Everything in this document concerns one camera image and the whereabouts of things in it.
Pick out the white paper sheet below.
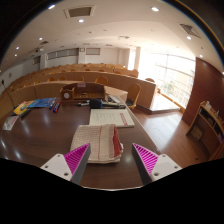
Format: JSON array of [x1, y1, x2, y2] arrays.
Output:
[[1, 115, 20, 132]]

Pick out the wooden desk organizer box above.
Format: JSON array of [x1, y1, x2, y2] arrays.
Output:
[[59, 82, 107, 103]]

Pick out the white open book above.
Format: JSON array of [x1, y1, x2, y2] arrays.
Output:
[[88, 108, 136, 129]]

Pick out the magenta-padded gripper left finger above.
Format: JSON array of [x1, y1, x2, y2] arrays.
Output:
[[39, 142, 92, 185]]

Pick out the square ceiling air vent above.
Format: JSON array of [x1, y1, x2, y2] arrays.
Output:
[[179, 22, 202, 39], [63, 4, 96, 20]]

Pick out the yellow booklet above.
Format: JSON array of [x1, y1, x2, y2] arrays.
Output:
[[13, 100, 34, 117]]

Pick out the black microphone with blue ring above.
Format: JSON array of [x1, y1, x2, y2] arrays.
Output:
[[88, 98, 126, 110]]

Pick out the black gooseneck microphone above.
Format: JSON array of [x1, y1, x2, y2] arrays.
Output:
[[0, 79, 16, 108]]

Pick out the recessed ceiling lights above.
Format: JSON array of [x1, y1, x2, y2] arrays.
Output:
[[13, 3, 205, 59]]

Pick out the black whiteboard eraser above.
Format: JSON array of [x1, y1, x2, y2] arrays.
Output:
[[19, 108, 33, 119]]

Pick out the printed paper stack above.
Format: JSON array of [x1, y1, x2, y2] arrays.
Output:
[[107, 94, 122, 105]]

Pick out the wooden chair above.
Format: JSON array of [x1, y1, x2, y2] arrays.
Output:
[[125, 82, 142, 110]]

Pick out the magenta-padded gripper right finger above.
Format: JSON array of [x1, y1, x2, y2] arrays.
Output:
[[131, 142, 183, 186]]

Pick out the blue booklet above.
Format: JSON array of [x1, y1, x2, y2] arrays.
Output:
[[28, 97, 57, 109]]

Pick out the wooden shelf unit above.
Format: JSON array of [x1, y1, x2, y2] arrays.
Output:
[[185, 100, 224, 161]]

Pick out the large bright window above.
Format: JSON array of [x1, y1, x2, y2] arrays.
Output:
[[137, 50, 197, 108]]

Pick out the beige towel with red stripes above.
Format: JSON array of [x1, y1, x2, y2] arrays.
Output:
[[69, 123, 124, 164]]

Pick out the rows of wooden auditorium seats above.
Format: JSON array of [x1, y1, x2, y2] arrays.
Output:
[[0, 63, 157, 121]]

